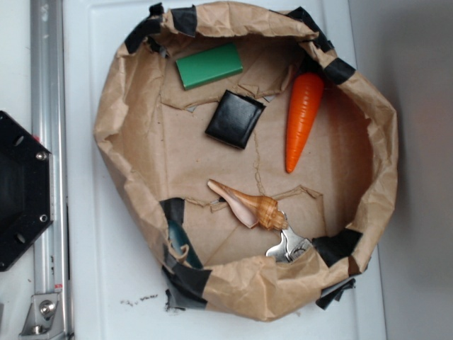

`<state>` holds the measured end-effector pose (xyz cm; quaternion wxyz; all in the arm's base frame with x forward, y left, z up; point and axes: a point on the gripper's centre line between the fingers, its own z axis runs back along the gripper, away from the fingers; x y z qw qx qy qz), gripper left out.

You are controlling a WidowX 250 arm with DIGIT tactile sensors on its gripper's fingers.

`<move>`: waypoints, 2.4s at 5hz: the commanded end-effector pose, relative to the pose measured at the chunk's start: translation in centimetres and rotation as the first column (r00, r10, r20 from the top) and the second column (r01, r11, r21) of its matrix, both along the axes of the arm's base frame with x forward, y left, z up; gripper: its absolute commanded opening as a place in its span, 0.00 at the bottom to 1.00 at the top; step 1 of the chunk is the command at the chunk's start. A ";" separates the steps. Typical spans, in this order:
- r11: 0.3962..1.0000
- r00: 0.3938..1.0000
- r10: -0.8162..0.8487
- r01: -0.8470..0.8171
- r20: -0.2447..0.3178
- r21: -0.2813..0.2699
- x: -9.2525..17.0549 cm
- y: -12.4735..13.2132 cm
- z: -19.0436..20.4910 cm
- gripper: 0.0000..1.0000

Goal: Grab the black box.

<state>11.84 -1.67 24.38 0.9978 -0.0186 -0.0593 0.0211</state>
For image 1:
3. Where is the black box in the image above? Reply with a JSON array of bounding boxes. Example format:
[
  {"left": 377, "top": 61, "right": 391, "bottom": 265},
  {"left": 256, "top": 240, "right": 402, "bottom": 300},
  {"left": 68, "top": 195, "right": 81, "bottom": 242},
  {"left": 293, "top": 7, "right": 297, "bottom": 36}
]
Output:
[{"left": 205, "top": 90, "right": 265, "bottom": 149}]

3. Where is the green rectangular box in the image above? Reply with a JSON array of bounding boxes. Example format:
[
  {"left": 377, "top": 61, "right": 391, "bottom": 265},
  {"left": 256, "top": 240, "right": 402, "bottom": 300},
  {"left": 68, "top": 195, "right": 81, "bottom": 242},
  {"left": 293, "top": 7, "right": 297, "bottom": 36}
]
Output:
[{"left": 176, "top": 43, "right": 243, "bottom": 90}]

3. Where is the brown paper bin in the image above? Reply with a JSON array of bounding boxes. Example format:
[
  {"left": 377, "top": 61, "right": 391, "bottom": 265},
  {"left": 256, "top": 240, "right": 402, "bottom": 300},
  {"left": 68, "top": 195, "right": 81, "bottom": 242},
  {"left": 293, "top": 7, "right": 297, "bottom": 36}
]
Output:
[{"left": 94, "top": 1, "right": 398, "bottom": 321}]

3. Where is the brown spiral seashell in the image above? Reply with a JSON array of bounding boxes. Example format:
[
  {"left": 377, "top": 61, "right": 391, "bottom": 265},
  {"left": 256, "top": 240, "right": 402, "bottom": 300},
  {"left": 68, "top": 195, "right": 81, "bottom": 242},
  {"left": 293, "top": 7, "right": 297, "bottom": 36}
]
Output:
[{"left": 207, "top": 179, "right": 289, "bottom": 230}]

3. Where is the silver metal tool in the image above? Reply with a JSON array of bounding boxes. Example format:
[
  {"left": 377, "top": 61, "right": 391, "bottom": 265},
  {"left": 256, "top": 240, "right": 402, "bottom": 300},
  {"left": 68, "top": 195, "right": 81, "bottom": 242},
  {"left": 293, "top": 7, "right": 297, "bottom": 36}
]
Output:
[{"left": 265, "top": 226, "right": 312, "bottom": 264}]

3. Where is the orange plastic carrot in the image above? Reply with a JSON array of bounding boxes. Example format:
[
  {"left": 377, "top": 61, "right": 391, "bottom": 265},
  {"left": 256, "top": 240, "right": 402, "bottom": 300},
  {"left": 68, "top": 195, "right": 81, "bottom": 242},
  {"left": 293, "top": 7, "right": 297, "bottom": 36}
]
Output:
[{"left": 285, "top": 72, "right": 324, "bottom": 173}]

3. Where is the white tray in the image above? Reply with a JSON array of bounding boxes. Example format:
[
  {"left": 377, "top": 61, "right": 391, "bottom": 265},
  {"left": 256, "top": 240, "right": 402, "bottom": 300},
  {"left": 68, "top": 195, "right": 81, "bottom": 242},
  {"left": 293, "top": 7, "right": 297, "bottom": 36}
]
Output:
[{"left": 63, "top": 1, "right": 386, "bottom": 339}]

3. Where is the aluminium frame rail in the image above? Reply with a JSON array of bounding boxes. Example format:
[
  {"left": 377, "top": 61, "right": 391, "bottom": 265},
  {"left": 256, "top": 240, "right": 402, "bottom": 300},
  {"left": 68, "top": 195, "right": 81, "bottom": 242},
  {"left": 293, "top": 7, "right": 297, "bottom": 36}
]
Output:
[{"left": 30, "top": 1, "right": 74, "bottom": 339}]

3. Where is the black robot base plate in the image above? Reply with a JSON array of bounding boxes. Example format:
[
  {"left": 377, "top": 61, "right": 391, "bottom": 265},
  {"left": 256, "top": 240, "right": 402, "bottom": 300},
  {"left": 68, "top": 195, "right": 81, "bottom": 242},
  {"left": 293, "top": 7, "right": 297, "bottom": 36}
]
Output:
[{"left": 1, "top": 111, "right": 52, "bottom": 272}]

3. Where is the metal corner bracket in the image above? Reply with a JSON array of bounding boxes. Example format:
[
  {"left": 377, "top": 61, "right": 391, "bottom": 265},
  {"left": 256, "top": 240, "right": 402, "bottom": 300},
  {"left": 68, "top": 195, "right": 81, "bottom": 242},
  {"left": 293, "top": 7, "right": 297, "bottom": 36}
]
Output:
[{"left": 18, "top": 293, "right": 64, "bottom": 339}]

